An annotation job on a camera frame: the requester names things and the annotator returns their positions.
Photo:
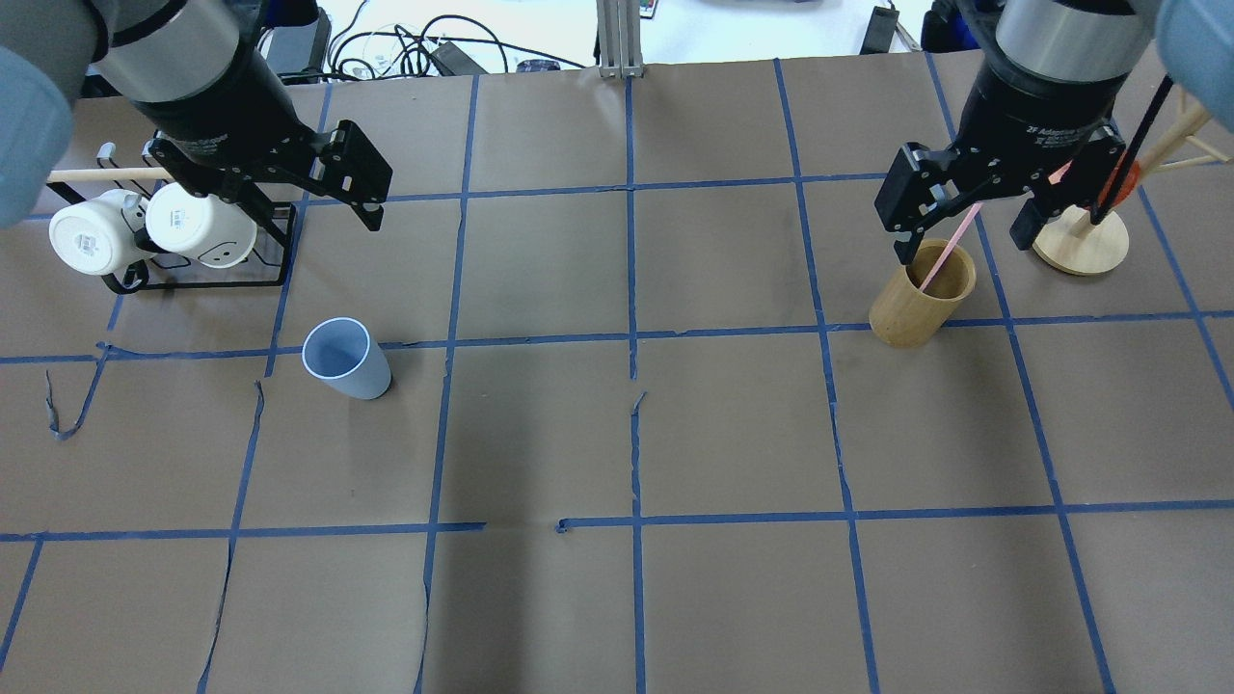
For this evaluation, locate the black wire mug rack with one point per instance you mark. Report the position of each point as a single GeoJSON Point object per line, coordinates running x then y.
{"type": "Point", "coordinates": [265, 267]}

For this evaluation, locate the pink chopstick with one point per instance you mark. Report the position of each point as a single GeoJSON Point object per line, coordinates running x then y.
{"type": "Point", "coordinates": [950, 246]}

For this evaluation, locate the wooden round stand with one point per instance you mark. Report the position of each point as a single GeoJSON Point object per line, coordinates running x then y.
{"type": "Point", "coordinates": [1073, 244]}

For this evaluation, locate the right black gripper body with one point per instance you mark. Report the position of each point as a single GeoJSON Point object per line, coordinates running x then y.
{"type": "Point", "coordinates": [1039, 108]}

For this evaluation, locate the white mug left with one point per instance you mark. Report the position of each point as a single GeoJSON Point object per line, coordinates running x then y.
{"type": "Point", "coordinates": [100, 236]}

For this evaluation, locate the bamboo chopstick holder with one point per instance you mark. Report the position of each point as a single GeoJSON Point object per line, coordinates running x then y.
{"type": "Point", "coordinates": [903, 316]}

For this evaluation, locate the black power adapter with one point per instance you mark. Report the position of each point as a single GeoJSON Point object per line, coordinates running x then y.
{"type": "Point", "coordinates": [450, 60]}

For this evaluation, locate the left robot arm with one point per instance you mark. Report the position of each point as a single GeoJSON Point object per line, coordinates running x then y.
{"type": "Point", "coordinates": [148, 51]}

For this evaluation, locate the aluminium frame post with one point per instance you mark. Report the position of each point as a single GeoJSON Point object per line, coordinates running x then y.
{"type": "Point", "coordinates": [619, 39]}

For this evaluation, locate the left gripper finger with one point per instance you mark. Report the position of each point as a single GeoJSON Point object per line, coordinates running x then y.
{"type": "Point", "coordinates": [349, 168]}
{"type": "Point", "coordinates": [277, 219]}

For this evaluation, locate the white mug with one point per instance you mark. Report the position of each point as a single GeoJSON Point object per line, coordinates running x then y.
{"type": "Point", "coordinates": [215, 233]}
{"type": "Point", "coordinates": [100, 236]}

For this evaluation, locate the orange cup on stand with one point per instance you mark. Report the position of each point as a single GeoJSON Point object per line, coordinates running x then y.
{"type": "Point", "coordinates": [1122, 182]}

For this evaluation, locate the blue plastic cup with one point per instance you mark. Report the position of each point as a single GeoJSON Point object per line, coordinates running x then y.
{"type": "Point", "coordinates": [341, 353]}

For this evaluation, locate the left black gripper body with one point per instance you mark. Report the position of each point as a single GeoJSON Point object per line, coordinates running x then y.
{"type": "Point", "coordinates": [224, 104]}

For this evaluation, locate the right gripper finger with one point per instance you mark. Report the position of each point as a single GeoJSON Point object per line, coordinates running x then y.
{"type": "Point", "coordinates": [1042, 205]}
{"type": "Point", "coordinates": [914, 196]}

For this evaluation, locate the white mug right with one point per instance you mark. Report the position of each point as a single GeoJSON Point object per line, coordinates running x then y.
{"type": "Point", "coordinates": [215, 233]}

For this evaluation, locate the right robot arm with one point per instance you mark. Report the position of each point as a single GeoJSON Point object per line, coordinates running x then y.
{"type": "Point", "coordinates": [1036, 44]}

